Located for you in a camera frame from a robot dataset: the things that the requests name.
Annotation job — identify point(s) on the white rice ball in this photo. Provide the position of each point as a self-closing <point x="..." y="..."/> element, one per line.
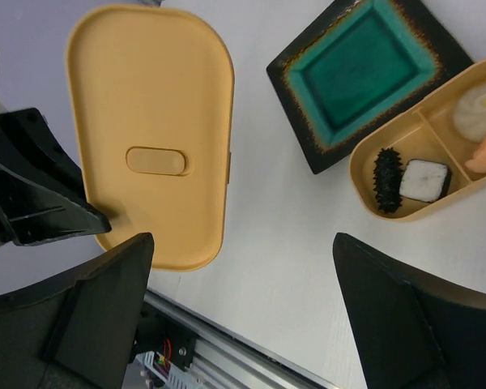
<point x="469" y="116"/>

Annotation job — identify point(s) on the black seaweed piece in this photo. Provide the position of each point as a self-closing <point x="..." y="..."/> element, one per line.
<point x="387" y="177"/>

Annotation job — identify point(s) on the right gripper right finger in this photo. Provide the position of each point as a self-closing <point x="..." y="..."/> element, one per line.
<point x="411" y="329"/>

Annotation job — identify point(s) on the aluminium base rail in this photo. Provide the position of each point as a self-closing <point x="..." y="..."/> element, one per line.
<point x="221" y="359"/>

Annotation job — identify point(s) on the white slotted cable duct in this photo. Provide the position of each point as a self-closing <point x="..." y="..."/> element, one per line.
<point x="159" y="373"/>

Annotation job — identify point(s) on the white tofu cube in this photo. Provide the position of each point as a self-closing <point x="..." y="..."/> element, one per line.
<point x="425" y="181"/>

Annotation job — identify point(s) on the orange lunch box lid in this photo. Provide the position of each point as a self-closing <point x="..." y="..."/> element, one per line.
<point x="152" y="91"/>

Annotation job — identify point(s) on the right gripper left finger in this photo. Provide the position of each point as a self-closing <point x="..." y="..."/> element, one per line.
<point x="76" y="329"/>

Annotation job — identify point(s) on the square teal black plate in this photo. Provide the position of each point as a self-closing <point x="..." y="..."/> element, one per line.
<point x="355" y="67"/>

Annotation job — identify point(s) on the orange lunch box base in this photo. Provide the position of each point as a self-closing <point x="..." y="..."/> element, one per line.
<point x="427" y="156"/>

